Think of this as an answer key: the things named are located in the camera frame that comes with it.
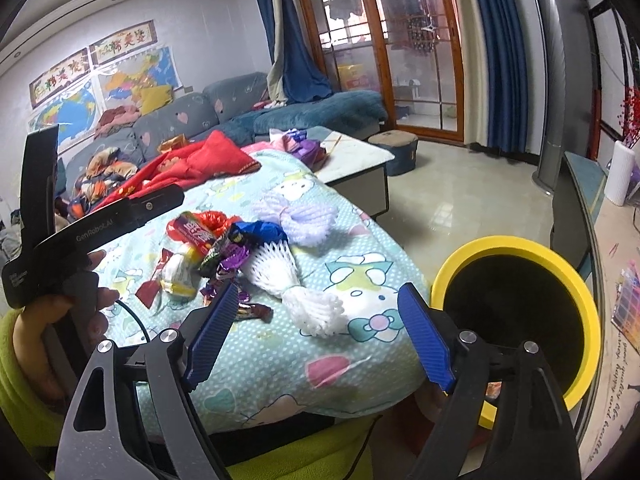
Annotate red snack tube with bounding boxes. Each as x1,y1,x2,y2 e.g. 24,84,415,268
166,211,216,257

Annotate yellow green sleeve forearm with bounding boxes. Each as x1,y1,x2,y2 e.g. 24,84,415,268
0,310,63,458

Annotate yellow rimmed black trash bin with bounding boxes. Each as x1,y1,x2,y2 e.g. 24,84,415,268
428,235,602,430

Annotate person left hand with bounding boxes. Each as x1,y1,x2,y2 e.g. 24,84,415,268
12,249,121,403

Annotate small red candy wrapper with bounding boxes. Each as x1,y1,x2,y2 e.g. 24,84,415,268
136,248,174,309

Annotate white yellow snack bag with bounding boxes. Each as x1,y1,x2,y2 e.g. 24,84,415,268
160,246,203,301

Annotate world map poster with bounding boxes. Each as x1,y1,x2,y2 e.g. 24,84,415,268
27,78,102,151

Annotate colourful bead organiser box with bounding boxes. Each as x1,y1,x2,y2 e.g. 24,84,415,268
612,261,640,353

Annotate red plastic bag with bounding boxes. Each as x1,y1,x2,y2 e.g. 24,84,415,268
193,210,241,238

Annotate purple candy wrapper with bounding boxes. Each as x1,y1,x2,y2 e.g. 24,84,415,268
198,242,273,323

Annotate red cloth garment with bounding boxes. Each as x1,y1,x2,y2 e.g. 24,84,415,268
96,130,260,208

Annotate blue plastic wrapper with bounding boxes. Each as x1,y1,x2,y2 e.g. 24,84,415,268
228,220,288,247

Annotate white foam fruit net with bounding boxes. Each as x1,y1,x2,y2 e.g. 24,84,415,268
241,242,347,337

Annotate china map poster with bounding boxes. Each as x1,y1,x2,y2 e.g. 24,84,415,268
98,47,181,108

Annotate Hello Kitty patterned blanket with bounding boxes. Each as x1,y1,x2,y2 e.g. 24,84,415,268
92,142,432,436

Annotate grey blue sectional sofa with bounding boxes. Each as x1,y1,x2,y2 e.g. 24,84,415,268
58,72,387,198

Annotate framed calligraphy picture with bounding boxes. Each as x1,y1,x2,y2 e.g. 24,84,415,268
89,20,157,66

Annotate lavender foam fruit net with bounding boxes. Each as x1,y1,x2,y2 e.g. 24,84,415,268
252,193,338,247

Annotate white vase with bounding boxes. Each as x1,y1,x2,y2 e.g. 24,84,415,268
604,141,636,207

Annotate purple cloth pile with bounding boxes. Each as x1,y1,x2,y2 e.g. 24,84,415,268
269,129,328,170

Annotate blue curtain left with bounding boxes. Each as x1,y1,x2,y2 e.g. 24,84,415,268
257,0,332,105

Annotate blue curtain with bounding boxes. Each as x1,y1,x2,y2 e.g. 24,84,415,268
477,0,528,153
257,0,332,105

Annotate white top coffee table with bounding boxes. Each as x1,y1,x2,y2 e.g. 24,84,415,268
307,127,394,219

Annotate blue round footstool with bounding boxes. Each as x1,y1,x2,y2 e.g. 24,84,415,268
368,129,419,177

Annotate red berry branches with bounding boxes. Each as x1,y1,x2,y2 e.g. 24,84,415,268
618,86,640,148

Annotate blue curtain right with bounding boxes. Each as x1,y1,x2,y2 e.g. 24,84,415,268
477,0,528,153

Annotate wooden glass sliding door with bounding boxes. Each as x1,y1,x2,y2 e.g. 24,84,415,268
299,0,464,144

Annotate grey tower air conditioner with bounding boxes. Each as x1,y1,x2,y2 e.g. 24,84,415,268
533,0,593,194

